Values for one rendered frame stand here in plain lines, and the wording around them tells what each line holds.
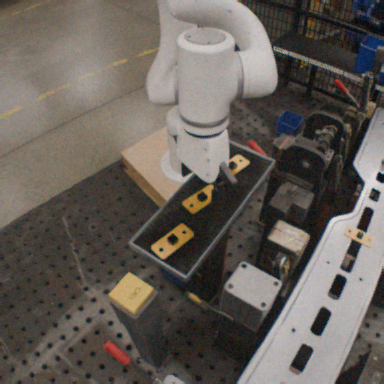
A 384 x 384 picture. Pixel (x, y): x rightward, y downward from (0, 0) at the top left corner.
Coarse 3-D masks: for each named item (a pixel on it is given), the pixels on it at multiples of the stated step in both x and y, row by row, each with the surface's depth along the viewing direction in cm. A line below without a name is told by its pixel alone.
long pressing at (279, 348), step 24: (360, 144) 113; (360, 168) 106; (360, 216) 94; (336, 240) 89; (312, 264) 84; (336, 264) 84; (360, 264) 84; (312, 288) 80; (360, 288) 79; (288, 312) 76; (312, 312) 76; (336, 312) 76; (360, 312) 75; (288, 336) 73; (312, 336) 72; (336, 336) 72; (264, 360) 69; (288, 360) 69; (312, 360) 69; (336, 360) 68
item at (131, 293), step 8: (128, 272) 66; (128, 280) 64; (136, 280) 64; (120, 288) 63; (128, 288) 63; (136, 288) 63; (144, 288) 63; (152, 288) 63; (112, 296) 62; (120, 296) 62; (128, 296) 62; (136, 296) 62; (144, 296) 62; (120, 304) 62; (128, 304) 61; (136, 304) 61
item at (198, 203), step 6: (210, 186) 79; (198, 192) 78; (204, 192) 77; (210, 192) 78; (192, 198) 77; (198, 198) 76; (204, 198) 76; (210, 198) 77; (186, 204) 76; (198, 204) 76; (204, 204) 76; (192, 210) 75; (198, 210) 75
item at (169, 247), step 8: (176, 232) 71; (192, 232) 71; (160, 240) 70; (168, 240) 69; (176, 240) 69; (184, 240) 70; (152, 248) 69; (168, 248) 69; (176, 248) 69; (160, 256) 67
